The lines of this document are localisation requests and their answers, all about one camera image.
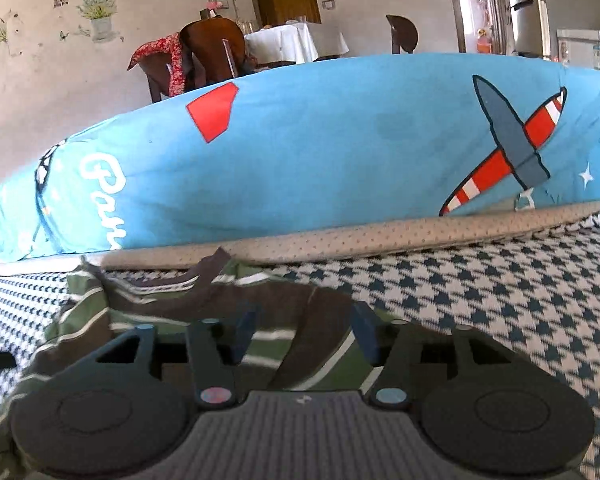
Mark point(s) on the silver refrigerator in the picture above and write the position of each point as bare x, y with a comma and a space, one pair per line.
555, 5

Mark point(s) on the table with white tablecloth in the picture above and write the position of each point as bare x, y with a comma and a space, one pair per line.
290, 40

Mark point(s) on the brown wooden chair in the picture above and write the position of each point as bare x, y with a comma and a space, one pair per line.
215, 45
157, 75

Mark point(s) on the green brown striped shirt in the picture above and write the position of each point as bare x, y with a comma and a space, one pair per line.
145, 305

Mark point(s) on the blue cushion with plane print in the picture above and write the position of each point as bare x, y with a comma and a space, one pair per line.
330, 150

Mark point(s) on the white chest freezer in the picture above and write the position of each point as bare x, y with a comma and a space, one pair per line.
585, 47

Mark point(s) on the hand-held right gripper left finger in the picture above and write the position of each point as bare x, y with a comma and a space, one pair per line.
242, 331

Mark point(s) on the dark round-back wooden chair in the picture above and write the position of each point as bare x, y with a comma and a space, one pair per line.
402, 32

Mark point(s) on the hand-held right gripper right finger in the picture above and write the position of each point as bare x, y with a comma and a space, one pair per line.
365, 334

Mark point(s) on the lavender pot wall sticker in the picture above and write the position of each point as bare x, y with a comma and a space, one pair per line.
99, 15

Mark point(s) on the houndstooth sofa seat cover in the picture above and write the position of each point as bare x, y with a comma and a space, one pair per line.
505, 310

